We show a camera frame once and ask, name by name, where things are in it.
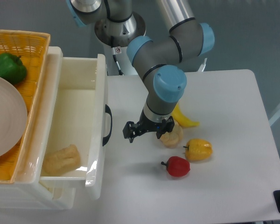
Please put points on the white drawer cabinet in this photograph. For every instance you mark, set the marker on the white drawer cabinet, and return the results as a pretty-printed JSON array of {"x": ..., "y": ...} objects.
[{"x": 26, "y": 192}]

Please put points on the yellow bell pepper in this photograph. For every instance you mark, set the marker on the yellow bell pepper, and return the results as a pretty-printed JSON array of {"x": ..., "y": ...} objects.
[{"x": 198, "y": 149}]

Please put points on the green bell pepper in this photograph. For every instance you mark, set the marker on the green bell pepper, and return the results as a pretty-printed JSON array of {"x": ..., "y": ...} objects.
[{"x": 12, "y": 68}]

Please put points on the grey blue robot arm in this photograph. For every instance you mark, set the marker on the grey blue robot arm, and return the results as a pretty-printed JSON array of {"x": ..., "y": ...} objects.
[{"x": 118, "y": 26}]

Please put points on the long bread roll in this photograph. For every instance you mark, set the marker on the long bread roll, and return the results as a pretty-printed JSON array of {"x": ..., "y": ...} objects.
[{"x": 61, "y": 161}]

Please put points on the red bell pepper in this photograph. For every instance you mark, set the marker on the red bell pepper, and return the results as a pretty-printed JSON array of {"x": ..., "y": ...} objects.
[{"x": 177, "y": 166}]

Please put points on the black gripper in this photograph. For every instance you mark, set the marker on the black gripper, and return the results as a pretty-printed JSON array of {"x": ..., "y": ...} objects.
[{"x": 132, "y": 130}]

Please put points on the yellow banana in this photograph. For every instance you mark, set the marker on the yellow banana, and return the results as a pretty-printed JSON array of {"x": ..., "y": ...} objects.
[{"x": 181, "y": 119}]

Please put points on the beige round plate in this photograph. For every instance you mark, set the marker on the beige round plate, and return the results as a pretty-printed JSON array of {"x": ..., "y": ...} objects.
[{"x": 13, "y": 116}]

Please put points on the round bread bun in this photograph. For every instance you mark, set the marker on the round bread bun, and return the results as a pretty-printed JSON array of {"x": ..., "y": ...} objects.
[{"x": 173, "y": 138}]

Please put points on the white drawer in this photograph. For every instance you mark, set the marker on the white drawer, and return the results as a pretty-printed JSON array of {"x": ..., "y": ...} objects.
[
  {"x": 83, "y": 118},
  {"x": 62, "y": 197}
]

